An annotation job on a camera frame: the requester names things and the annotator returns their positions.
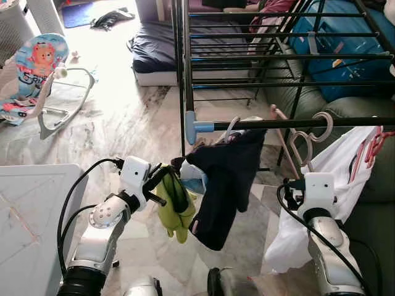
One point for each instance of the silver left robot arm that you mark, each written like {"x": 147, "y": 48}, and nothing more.
{"x": 102, "y": 234}

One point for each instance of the pale pink plastic hanger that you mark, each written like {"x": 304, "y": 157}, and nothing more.
{"x": 286, "y": 140}

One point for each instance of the robot left leg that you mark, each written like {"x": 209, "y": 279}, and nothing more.
{"x": 142, "y": 287}

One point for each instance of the white air purifier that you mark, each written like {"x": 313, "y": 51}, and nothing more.
{"x": 15, "y": 31}

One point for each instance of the colourful baby bouncer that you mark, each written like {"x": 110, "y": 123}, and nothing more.
{"x": 40, "y": 58}

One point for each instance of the white garment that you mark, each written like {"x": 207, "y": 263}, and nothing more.
{"x": 345, "y": 166}

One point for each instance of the white folding table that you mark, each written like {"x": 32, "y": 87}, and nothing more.
{"x": 31, "y": 228}

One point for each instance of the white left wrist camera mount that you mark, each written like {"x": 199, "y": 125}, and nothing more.
{"x": 134, "y": 176}

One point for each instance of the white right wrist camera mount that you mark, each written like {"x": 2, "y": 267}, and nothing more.
{"x": 319, "y": 191}

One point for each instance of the grey hanger hook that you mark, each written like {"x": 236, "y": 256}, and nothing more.
{"x": 229, "y": 126}

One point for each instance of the pink cloth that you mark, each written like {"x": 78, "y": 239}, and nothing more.
{"x": 271, "y": 12}

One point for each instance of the lime green garment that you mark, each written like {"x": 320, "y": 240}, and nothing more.
{"x": 176, "y": 213}

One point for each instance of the robot right leg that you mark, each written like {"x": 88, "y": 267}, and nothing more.
{"x": 231, "y": 283}

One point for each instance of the navy blue garment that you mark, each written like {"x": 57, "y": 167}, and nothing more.
{"x": 228, "y": 185}

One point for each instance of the black metal drying rack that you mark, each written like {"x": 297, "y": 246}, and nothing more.
{"x": 278, "y": 124}

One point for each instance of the robot leg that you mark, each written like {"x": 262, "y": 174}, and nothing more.
{"x": 231, "y": 283}
{"x": 142, "y": 287}

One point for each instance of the blue floor mat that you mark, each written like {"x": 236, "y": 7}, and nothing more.
{"x": 77, "y": 13}

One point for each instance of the red plastic hanger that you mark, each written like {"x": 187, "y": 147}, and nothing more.
{"x": 373, "y": 145}

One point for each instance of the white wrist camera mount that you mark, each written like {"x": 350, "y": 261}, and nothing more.
{"x": 319, "y": 191}
{"x": 134, "y": 176}

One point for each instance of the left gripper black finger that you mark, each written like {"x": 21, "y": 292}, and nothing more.
{"x": 165, "y": 172}
{"x": 157, "y": 198}

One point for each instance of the black item on floor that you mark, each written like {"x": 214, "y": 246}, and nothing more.
{"x": 111, "y": 18}

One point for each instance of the dark mattress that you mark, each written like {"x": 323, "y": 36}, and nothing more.
{"x": 154, "y": 52}

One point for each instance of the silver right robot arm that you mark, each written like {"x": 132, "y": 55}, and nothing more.
{"x": 333, "y": 253}

